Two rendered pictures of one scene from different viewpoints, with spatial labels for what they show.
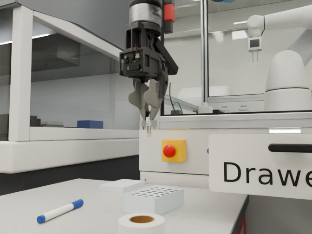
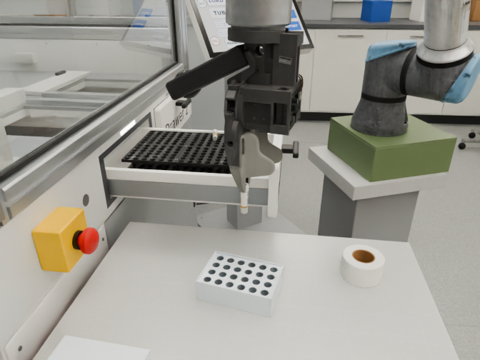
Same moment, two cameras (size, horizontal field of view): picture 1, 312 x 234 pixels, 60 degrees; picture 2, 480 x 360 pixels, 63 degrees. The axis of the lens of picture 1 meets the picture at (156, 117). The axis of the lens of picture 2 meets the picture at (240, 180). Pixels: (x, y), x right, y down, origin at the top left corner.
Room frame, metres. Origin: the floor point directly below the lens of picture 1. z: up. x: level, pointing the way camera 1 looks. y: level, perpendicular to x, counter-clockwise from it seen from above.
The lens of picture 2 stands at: (0.77, 0.48, 1.22)
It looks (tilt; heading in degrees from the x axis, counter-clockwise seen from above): 27 degrees down; 254
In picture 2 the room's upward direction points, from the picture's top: straight up
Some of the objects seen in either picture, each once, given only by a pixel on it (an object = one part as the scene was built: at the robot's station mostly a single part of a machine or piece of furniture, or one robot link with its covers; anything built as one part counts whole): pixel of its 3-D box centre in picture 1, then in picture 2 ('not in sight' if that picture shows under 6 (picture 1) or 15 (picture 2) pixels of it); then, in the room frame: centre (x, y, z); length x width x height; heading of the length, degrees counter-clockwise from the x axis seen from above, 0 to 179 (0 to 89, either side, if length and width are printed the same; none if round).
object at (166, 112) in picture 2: not in sight; (174, 113); (0.64, -0.65, 0.87); 0.29 x 0.02 x 0.11; 66
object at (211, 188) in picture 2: not in sight; (182, 161); (0.67, -0.32, 0.86); 0.40 x 0.26 x 0.06; 156
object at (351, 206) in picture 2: not in sight; (355, 263); (0.11, -0.41, 0.38); 0.30 x 0.30 x 0.76; 89
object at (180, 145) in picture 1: (173, 150); (65, 238); (0.89, -0.06, 0.88); 0.07 x 0.05 x 0.07; 66
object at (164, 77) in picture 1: (157, 80); not in sight; (0.62, 0.00, 1.05); 0.05 x 0.02 x 0.09; 55
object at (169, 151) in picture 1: (170, 151); (86, 240); (0.86, -0.04, 0.88); 0.04 x 0.03 x 0.04; 66
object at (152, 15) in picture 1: (146, 20); (259, 8); (0.61, 0.02, 1.19); 0.08 x 0.08 x 0.05
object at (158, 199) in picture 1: (154, 199); (241, 281); (0.63, 0.00, 0.78); 0.12 x 0.08 x 0.04; 145
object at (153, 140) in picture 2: not in sight; (186, 158); (0.66, -0.32, 0.87); 0.22 x 0.18 x 0.06; 156
